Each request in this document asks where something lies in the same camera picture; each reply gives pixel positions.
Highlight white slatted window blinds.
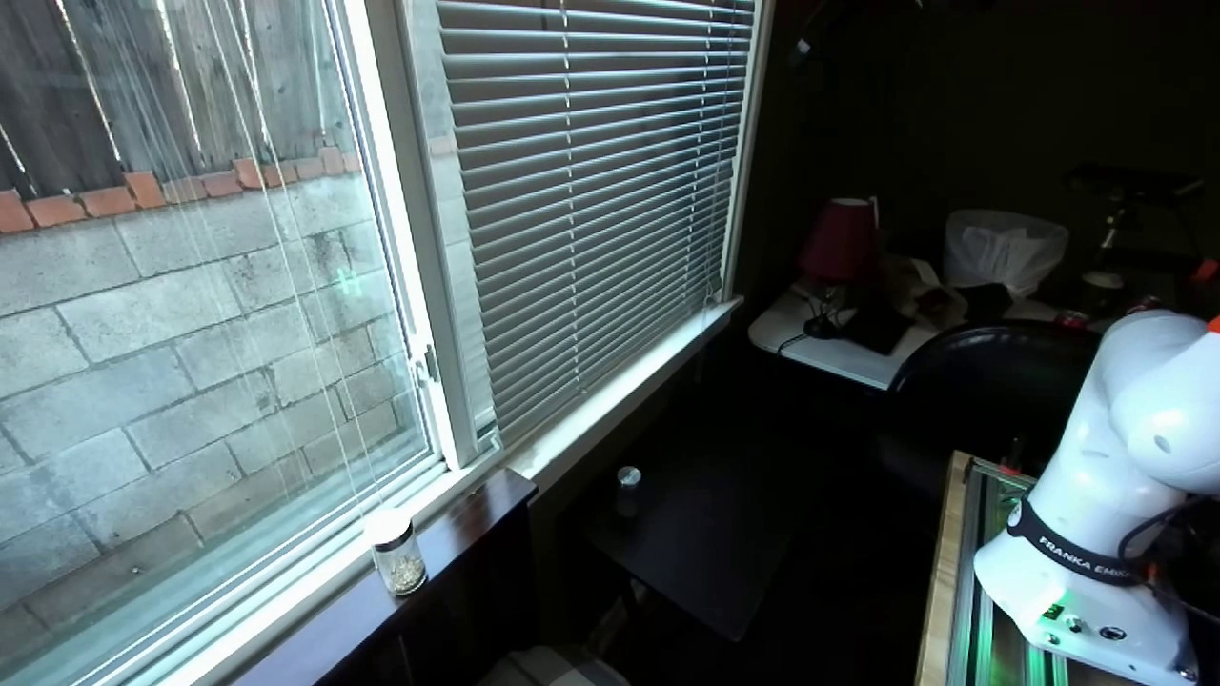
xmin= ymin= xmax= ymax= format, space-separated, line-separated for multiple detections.
xmin=431 ymin=0 xmax=766 ymax=450

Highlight silver drink can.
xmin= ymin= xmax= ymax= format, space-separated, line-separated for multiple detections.
xmin=612 ymin=460 xmax=648 ymax=521

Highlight black side table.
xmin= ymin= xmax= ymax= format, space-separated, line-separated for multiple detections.
xmin=587 ymin=424 xmax=834 ymax=643

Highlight white desk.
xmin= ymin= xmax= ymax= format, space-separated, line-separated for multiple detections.
xmin=745 ymin=281 xmax=947 ymax=394

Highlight black pouch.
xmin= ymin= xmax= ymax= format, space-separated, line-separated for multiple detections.
xmin=802 ymin=298 xmax=916 ymax=359

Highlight glass jar white lid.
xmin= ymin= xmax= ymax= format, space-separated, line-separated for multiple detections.
xmin=363 ymin=507 xmax=431 ymax=603

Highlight black office chair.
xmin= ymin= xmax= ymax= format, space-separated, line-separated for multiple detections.
xmin=872 ymin=318 xmax=1102 ymax=502

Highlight white plastic bag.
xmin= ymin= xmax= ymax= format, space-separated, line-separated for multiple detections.
xmin=943 ymin=206 xmax=1075 ymax=303

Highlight wooden robot mounting table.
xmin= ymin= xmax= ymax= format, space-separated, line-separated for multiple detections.
xmin=916 ymin=450 xmax=1149 ymax=686

